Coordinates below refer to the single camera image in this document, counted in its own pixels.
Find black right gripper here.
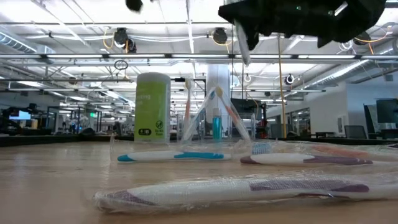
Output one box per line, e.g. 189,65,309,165
218,0,388,51

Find green white toothbrush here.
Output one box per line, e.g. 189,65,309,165
233,19,252,67

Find orange toothbrush yellow bristles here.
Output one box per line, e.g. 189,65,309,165
216,86,252,141

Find orange white toothbrush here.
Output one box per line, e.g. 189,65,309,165
307,143,398,158
183,77,193,141

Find teal mouthwash bottle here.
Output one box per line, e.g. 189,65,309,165
212,108,223,141

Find purple white toothbrush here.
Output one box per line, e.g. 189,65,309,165
93,173,398,215
239,152,374,166

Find long ceiling light strip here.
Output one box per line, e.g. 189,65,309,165
0,52,398,62

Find black equipment rack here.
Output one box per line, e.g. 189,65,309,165
229,98,268,139

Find green disinfecting wipes canister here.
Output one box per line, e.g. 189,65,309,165
134,72,172,144

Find clear bag of toothbrushes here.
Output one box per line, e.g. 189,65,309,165
182,112,259,144

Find grey chair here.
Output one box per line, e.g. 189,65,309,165
344,124,368,139

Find lit computer monitor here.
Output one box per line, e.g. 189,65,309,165
8,110,32,121

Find grey ventilation duct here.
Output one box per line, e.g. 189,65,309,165
0,30,57,63
298,37,398,91

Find dark wall screen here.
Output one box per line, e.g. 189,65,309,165
376,98,398,124

